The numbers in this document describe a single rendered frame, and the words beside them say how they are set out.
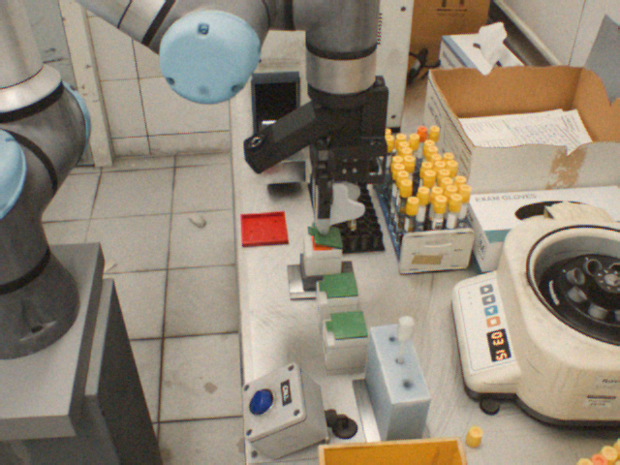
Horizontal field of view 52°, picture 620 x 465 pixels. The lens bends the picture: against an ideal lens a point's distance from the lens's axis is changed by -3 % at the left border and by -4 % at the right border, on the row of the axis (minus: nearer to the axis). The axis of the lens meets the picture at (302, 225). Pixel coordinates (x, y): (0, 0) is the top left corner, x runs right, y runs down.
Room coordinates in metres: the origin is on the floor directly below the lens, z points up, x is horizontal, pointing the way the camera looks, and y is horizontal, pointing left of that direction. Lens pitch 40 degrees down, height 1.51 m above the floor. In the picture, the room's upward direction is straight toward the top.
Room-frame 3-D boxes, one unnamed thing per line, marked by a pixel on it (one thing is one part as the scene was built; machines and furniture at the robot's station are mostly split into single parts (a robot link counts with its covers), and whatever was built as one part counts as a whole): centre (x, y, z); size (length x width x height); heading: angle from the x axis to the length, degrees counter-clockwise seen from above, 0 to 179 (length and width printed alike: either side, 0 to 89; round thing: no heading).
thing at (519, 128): (0.89, -0.36, 0.95); 0.29 x 0.25 x 0.15; 96
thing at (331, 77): (0.65, -0.04, 1.20); 0.08 x 0.08 x 0.05
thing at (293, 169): (0.95, 0.04, 0.92); 0.21 x 0.07 x 0.05; 6
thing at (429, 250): (0.77, -0.17, 0.91); 0.20 x 0.10 x 0.07; 6
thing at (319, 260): (0.64, -0.03, 0.92); 0.05 x 0.04 x 0.06; 95
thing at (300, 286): (0.64, -0.03, 0.89); 0.09 x 0.05 x 0.04; 95
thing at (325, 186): (0.62, -0.02, 1.06); 0.05 x 0.02 x 0.09; 5
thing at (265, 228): (0.75, 0.06, 0.88); 0.07 x 0.07 x 0.01; 6
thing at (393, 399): (0.43, -0.10, 0.92); 0.10 x 0.07 x 0.10; 8
